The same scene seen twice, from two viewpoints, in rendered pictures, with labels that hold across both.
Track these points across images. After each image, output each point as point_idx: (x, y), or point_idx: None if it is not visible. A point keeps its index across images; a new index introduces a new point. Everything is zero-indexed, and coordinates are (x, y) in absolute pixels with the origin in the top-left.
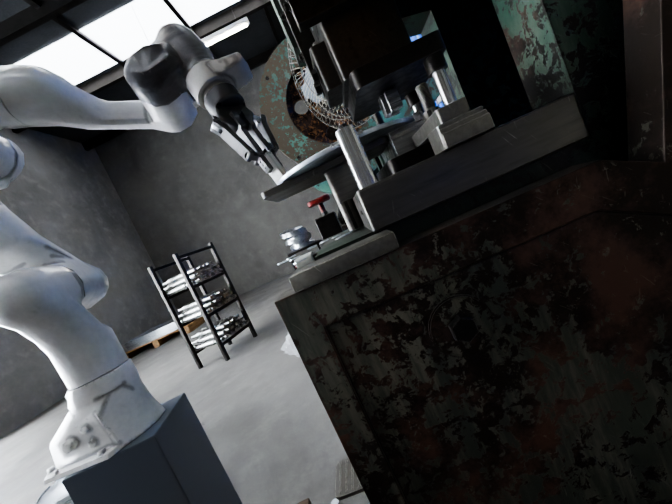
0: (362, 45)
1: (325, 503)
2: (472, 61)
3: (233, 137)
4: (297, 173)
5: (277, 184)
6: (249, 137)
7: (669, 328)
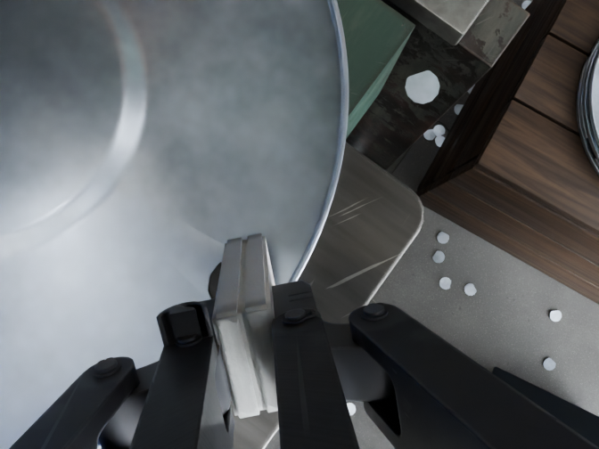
0: None
1: (359, 422)
2: None
3: (521, 401)
4: (307, 47)
5: (323, 226)
6: (319, 412)
7: None
